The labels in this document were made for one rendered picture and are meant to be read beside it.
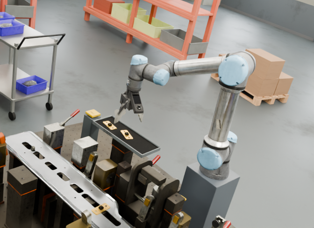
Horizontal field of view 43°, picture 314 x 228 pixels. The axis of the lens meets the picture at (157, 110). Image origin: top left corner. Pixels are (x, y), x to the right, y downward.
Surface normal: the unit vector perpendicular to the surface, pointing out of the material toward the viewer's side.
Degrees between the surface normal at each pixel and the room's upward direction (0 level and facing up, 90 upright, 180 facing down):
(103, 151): 0
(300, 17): 90
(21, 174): 0
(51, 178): 0
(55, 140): 90
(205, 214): 90
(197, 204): 90
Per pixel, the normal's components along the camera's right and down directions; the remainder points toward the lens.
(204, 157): -0.49, 0.41
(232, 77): -0.44, 0.17
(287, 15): -0.72, 0.16
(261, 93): 0.51, 0.48
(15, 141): 0.21, -0.88
